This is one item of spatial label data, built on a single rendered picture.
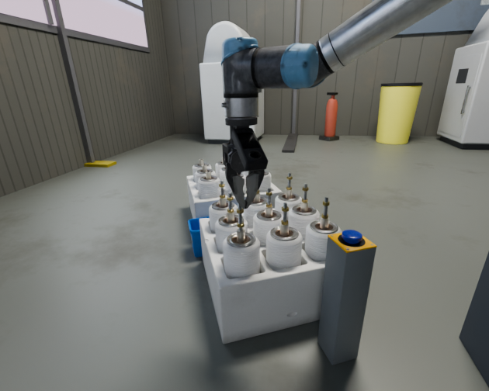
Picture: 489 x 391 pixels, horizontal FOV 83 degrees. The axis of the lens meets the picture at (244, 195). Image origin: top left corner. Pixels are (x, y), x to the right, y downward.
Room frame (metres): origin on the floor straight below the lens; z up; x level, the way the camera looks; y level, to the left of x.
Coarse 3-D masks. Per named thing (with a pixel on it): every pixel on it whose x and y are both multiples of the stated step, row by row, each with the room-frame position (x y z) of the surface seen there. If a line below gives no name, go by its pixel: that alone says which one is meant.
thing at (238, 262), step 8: (224, 240) 0.62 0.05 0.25; (256, 240) 0.62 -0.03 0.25; (224, 248) 0.60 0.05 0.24; (232, 248) 0.58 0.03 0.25; (240, 248) 0.58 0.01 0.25; (248, 248) 0.58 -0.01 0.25; (256, 248) 0.59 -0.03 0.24; (224, 256) 0.60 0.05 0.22; (232, 256) 0.58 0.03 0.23; (240, 256) 0.57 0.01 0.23; (248, 256) 0.58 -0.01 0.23; (256, 256) 0.59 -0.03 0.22; (224, 264) 0.60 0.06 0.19; (232, 264) 0.58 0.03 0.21; (240, 264) 0.57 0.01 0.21; (248, 264) 0.58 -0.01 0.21; (256, 264) 0.59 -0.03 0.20; (232, 272) 0.58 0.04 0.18; (240, 272) 0.57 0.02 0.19; (248, 272) 0.58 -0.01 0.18; (256, 272) 0.59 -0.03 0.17
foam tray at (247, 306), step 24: (216, 264) 0.62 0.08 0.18; (264, 264) 0.62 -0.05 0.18; (312, 264) 0.61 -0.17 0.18; (216, 288) 0.57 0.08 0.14; (240, 288) 0.54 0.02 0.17; (264, 288) 0.55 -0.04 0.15; (288, 288) 0.57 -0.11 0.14; (312, 288) 0.59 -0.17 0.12; (216, 312) 0.61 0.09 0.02; (240, 312) 0.54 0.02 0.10; (264, 312) 0.55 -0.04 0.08; (288, 312) 0.57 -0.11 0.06; (312, 312) 0.59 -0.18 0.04; (240, 336) 0.54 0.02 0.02
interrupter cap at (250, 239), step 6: (234, 234) 0.65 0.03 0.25; (246, 234) 0.64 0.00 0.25; (252, 234) 0.64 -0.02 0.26; (228, 240) 0.62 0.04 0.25; (234, 240) 0.62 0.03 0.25; (246, 240) 0.62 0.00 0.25; (252, 240) 0.61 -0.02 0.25; (234, 246) 0.59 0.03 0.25; (240, 246) 0.58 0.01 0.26; (246, 246) 0.59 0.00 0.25
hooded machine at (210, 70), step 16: (224, 32) 3.22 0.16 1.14; (240, 32) 3.20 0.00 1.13; (208, 48) 3.27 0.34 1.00; (208, 64) 3.24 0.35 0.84; (208, 80) 3.24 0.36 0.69; (208, 96) 3.24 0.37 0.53; (208, 112) 3.24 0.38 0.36; (208, 128) 3.25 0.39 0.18; (224, 128) 3.19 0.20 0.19; (256, 128) 3.17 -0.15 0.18
